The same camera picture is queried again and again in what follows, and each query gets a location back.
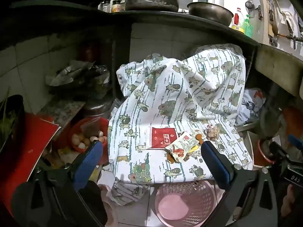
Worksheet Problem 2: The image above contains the blue and white plastic bag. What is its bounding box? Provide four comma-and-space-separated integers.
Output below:
237, 88, 267, 126

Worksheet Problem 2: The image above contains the crumpled printed snack wrapper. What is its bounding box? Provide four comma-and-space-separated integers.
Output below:
165, 132, 200, 163

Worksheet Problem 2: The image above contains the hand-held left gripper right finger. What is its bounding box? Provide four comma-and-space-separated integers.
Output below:
201, 141, 278, 227

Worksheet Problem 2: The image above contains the green detergent bottle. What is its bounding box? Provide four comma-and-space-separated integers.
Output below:
244, 15, 253, 38

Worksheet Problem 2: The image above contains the wall water pipe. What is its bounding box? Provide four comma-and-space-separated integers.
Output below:
267, 32, 303, 50

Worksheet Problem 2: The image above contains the pink plastic basket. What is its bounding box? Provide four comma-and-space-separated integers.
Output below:
154, 180, 226, 227

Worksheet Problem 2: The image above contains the silver foil bag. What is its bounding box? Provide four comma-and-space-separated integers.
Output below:
46, 60, 111, 93

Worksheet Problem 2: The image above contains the red plastic bowl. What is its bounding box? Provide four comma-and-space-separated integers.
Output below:
69, 117, 110, 164

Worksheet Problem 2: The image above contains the speckled stone slab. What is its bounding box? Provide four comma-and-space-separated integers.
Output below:
38, 99, 86, 133

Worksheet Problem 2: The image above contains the red flat board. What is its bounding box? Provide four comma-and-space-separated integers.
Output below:
0, 113, 60, 216

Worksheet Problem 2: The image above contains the crumpled brown paper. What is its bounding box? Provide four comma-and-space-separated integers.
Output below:
205, 124, 221, 141

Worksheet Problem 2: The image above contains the white animal print cloth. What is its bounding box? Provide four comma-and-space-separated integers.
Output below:
106, 44, 254, 206

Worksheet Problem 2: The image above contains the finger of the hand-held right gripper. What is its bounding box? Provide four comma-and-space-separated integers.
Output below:
288, 134, 303, 148

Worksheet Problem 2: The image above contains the red and white packet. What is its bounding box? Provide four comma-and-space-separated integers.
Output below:
148, 126, 178, 150

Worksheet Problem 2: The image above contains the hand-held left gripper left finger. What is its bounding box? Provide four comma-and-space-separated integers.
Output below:
13, 139, 105, 227

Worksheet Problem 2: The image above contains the person's right hand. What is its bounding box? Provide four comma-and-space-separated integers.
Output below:
280, 184, 303, 221

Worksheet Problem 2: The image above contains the bag of green vegetables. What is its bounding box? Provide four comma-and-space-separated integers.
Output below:
0, 89, 25, 152

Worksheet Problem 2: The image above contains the yellow plastic bag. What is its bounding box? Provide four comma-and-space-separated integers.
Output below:
51, 147, 78, 168

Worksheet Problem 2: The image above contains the clear oil bottle red label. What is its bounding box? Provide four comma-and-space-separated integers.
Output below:
231, 8, 247, 34

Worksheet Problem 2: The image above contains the metal bowl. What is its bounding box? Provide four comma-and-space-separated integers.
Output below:
187, 2, 234, 27

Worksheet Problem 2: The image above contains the spice jar yellow label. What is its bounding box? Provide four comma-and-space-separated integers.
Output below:
111, 0, 122, 13

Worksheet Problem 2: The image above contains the concrete sink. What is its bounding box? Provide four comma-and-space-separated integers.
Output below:
255, 43, 303, 98

